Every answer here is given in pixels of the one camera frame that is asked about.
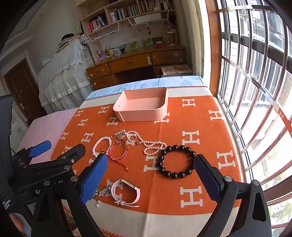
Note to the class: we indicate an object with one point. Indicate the wooden bookshelf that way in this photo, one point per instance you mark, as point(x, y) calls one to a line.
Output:
point(100, 12)

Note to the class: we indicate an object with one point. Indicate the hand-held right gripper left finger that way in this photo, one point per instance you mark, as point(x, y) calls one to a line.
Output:
point(94, 180)

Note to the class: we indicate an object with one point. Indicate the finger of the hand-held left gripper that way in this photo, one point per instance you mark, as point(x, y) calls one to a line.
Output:
point(40, 148)
point(76, 151)

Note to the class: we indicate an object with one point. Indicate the row of red books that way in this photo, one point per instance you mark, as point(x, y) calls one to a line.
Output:
point(97, 24)

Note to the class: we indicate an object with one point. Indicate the white lace cover cloth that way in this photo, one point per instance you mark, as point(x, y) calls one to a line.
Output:
point(63, 79)

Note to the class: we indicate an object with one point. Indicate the white mug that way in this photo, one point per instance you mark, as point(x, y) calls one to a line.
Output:
point(116, 52)

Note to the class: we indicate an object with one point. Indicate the patterned box near dresser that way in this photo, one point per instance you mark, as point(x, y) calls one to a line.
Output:
point(175, 69)

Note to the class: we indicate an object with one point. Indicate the pink storage box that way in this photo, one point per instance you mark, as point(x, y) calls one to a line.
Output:
point(141, 111)

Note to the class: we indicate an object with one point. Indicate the blue printed bed sheet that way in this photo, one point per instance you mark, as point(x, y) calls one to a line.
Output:
point(146, 84)

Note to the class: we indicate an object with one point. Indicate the stack of books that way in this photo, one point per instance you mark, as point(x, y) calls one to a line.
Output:
point(67, 42)

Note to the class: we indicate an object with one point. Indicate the orange printed blanket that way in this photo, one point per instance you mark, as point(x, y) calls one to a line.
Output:
point(173, 127)

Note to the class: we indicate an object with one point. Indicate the metal window grille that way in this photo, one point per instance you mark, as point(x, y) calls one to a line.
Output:
point(251, 68)

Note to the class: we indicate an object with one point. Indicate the white watch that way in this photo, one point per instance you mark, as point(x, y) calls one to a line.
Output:
point(127, 183)

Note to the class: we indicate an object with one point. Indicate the brown wooden door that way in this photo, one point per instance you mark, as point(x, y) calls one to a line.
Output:
point(20, 86)

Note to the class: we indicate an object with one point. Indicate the wooden window frame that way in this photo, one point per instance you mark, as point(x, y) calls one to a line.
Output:
point(213, 45)

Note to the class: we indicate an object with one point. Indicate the gold pearl pin brooch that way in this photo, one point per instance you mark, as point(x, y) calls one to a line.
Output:
point(119, 136)

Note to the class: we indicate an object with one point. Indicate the white drawer hook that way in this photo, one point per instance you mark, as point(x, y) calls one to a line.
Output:
point(149, 61)

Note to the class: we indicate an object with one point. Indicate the wooden desk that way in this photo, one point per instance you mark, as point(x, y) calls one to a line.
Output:
point(132, 62)

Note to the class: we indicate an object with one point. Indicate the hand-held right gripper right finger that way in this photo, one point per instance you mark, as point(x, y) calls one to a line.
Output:
point(206, 179)

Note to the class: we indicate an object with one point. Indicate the pink bed sheet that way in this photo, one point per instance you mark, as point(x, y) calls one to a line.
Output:
point(50, 127)

